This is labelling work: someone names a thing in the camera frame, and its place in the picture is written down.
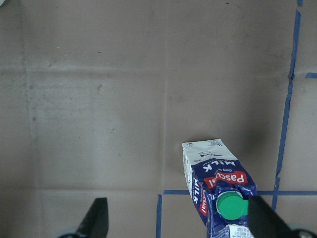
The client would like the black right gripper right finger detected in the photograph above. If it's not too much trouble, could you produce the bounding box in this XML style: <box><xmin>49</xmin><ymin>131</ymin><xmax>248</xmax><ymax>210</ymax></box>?
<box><xmin>248</xmin><ymin>196</ymin><xmax>317</xmax><ymax>238</ymax></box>

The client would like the blue white milk carton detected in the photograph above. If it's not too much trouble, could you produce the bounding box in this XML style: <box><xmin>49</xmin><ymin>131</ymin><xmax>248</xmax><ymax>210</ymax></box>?
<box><xmin>182</xmin><ymin>139</ymin><xmax>257</xmax><ymax>238</ymax></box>

